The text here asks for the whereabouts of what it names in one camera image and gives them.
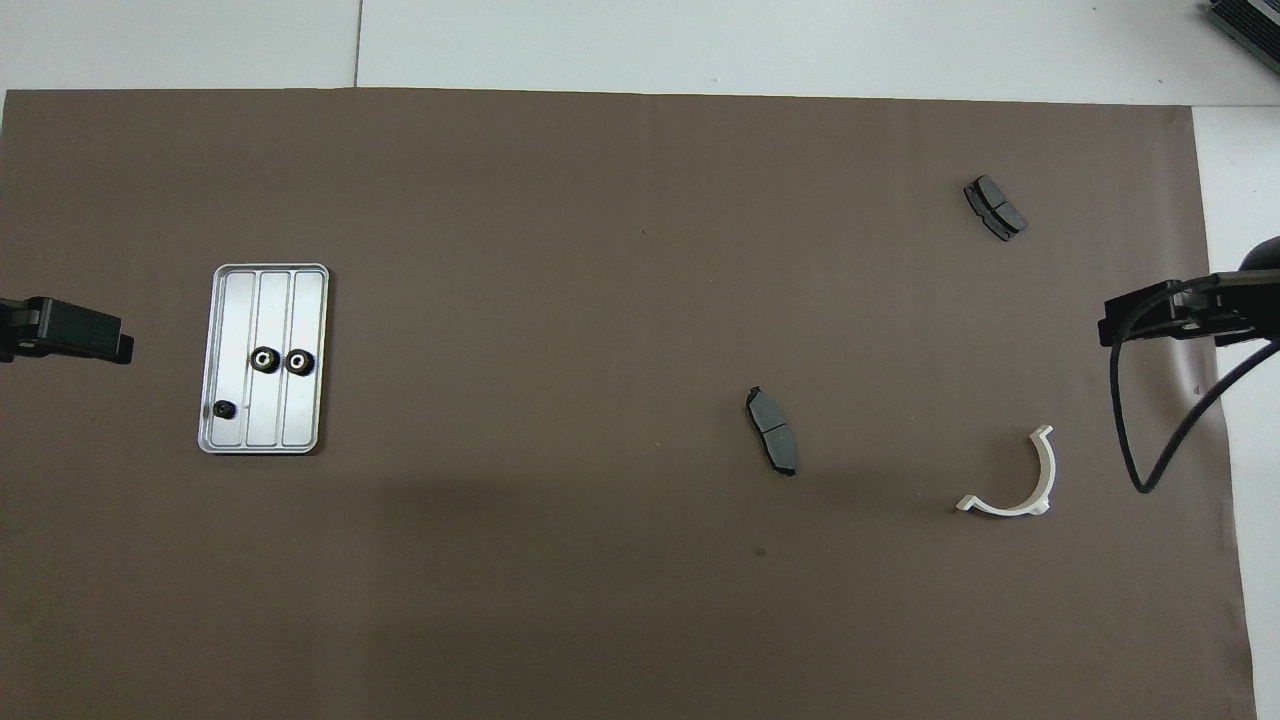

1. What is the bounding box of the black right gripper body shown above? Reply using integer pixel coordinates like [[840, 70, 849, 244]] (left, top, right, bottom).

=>
[[1115, 237, 1280, 343]]

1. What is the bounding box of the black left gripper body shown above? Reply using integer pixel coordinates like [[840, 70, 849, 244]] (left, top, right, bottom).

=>
[[36, 296, 124, 359]]

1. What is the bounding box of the silver ribbed metal tray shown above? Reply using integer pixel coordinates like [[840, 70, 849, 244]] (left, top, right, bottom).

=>
[[197, 263, 330, 456]]

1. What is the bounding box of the short grey brake pad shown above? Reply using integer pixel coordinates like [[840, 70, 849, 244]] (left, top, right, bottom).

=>
[[963, 175, 1029, 243]]

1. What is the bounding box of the dark grey finned device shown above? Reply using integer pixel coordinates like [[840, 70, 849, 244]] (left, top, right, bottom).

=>
[[1205, 0, 1280, 76]]

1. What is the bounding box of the long curved grey brake pad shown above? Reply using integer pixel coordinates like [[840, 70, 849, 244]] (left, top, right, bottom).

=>
[[745, 385, 800, 478]]

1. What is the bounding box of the brown paper table mat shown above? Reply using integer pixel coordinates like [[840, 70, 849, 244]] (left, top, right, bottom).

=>
[[0, 88, 1259, 720]]

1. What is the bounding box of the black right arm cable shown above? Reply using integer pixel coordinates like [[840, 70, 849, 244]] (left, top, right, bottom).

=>
[[1108, 275, 1280, 495]]

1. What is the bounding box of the white half ring clamp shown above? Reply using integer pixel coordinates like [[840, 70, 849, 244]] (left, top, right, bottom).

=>
[[955, 424, 1057, 518]]

